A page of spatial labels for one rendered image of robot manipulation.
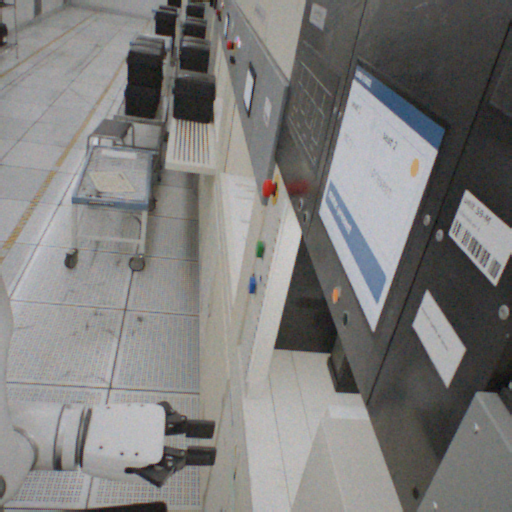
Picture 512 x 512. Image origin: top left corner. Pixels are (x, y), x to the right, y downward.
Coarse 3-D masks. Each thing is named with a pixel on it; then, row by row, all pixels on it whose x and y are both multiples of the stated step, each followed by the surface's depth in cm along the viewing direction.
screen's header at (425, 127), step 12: (360, 72) 66; (360, 84) 66; (372, 84) 62; (384, 96) 58; (396, 96) 55; (396, 108) 54; (408, 108) 51; (408, 120) 51; (420, 120) 49; (432, 120) 46; (420, 132) 48; (432, 132) 46; (432, 144) 46
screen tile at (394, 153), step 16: (384, 128) 57; (384, 144) 56; (400, 144) 52; (384, 160) 56; (400, 160) 52; (368, 176) 60; (400, 176) 52; (368, 192) 59; (400, 192) 51; (416, 192) 48; (368, 208) 59; (384, 208) 55; (400, 208) 51; (368, 224) 58; (384, 224) 54; (400, 224) 50; (384, 240) 54
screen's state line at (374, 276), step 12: (336, 192) 71; (336, 204) 70; (336, 216) 70; (348, 216) 65; (348, 228) 65; (348, 240) 64; (360, 240) 60; (360, 252) 60; (372, 252) 56; (360, 264) 60; (372, 264) 56; (372, 276) 56; (384, 276) 53; (372, 288) 56
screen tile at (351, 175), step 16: (352, 96) 68; (352, 112) 68; (368, 112) 62; (352, 128) 67; (368, 128) 62; (368, 144) 61; (336, 160) 72; (352, 160) 66; (368, 160) 61; (352, 176) 65; (352, 192) 65
